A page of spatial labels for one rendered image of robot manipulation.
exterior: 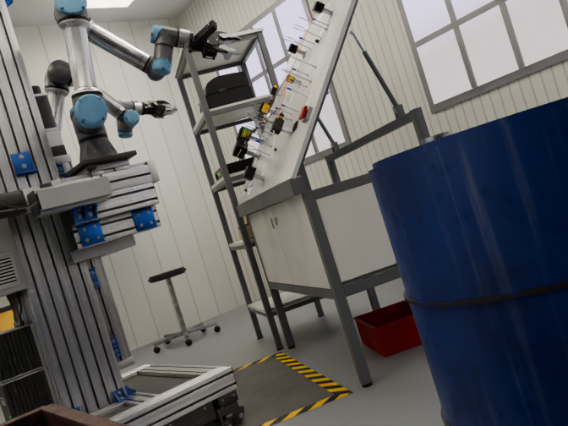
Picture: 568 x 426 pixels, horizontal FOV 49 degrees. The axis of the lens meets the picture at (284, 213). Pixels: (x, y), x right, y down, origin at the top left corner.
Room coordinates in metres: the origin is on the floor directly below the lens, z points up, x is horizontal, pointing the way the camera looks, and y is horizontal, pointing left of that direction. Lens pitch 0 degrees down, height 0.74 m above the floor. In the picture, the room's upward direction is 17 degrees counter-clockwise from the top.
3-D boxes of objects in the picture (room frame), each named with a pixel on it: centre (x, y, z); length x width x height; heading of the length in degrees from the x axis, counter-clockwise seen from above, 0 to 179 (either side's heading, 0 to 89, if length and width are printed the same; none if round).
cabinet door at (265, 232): (3.27, 0.12, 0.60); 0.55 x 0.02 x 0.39; 15
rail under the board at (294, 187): (3.00, 0.07, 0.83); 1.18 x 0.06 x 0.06; 15
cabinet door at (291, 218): (2.74, -0.02, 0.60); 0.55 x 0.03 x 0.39; 15
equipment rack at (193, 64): (3.95, 0.11, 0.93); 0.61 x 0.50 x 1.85; 15
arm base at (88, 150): (2.49, 0.64, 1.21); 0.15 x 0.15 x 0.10
